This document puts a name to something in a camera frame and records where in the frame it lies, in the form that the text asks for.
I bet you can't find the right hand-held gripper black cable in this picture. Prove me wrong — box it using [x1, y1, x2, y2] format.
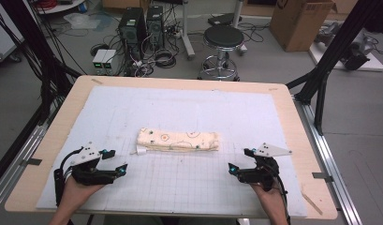
[267, 164, 292, 225]

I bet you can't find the large black computer tower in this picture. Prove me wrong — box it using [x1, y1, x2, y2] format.
[118, 7, 148, 64]

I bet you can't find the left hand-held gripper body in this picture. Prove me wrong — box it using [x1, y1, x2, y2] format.
[69, 141, 117, 187]

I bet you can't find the white gridded mat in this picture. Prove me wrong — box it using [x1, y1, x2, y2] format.
[36, 85, 308, 218]

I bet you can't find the white cabinet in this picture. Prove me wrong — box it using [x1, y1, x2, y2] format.
[0, 12, 25, 64]

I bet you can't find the white round table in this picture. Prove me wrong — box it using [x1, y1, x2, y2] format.
[33, 0, 87, 15]

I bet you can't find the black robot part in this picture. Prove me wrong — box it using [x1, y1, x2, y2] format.
[339, 42, 372, 71]

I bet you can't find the aluminium rail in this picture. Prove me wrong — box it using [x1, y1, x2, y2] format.
[292, 94, 363, 225]
[0, 102, 57, 215]

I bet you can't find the thin wooden stick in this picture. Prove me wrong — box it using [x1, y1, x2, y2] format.
[301, 184, 324, 216]

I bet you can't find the person's right hand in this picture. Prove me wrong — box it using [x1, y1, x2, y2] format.
[249, 182, 286, 218]

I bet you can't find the coiled black cable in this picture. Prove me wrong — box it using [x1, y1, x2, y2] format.
[154, 48, 178, 69]

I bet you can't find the tangle of cables and plugs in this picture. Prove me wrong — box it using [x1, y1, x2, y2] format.
[125, 46, 157, 78]

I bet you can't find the person's left hand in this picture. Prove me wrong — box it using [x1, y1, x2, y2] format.
[58, 175, 107, 218]

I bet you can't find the brown cardboard box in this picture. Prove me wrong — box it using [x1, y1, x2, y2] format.
[269, 0, 337, 53]

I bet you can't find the grey metal stand leg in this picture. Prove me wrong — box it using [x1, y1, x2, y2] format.
[179, 0, 197, 61]
[231, 0, 248, 56]

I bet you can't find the grey robot part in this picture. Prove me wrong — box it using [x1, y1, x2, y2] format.
[315, 21, 341, 45]

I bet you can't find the flat black bag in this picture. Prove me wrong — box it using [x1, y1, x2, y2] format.
[207, 12, 243, 27]

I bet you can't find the white board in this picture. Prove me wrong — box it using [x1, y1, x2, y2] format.
[308, 27, 383, 73]

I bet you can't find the cream cloth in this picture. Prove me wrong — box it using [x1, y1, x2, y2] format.
[130, 127, 221, 156]

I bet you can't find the black metal frame with cables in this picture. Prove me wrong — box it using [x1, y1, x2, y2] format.
[0, 0, 83, 126]

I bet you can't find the black round stool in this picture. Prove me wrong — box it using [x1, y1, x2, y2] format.
[198, 24, 247, 83]

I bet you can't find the white power supply unit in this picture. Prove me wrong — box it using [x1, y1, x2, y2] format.
[101, 49, 118, 76]
[92, 49, 109, 76]

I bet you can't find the clear plastic sheet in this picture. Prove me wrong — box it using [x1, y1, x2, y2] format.
[63, 12, 101, 31]

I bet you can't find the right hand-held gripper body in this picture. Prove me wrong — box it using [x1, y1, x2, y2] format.
[237, 142, 293, 192]

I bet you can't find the slim black computer tower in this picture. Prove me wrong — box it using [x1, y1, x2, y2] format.
[145, 5, 166, 51]

